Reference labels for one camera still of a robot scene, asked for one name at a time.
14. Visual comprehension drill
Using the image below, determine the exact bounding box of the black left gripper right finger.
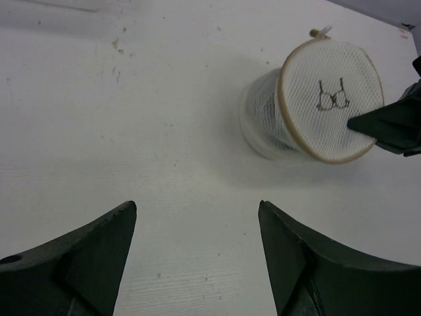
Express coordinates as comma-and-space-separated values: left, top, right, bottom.
258, 201, 420, 315

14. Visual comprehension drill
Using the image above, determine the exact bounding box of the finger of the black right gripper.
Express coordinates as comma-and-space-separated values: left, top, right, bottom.
347, 101, 420, 157

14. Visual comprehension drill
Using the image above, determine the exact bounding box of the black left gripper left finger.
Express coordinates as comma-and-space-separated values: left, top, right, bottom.
1, 201, 137, 315

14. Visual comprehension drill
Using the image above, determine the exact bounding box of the white mesh laundry bag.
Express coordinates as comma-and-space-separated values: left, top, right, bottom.
238, 28, 385, 165

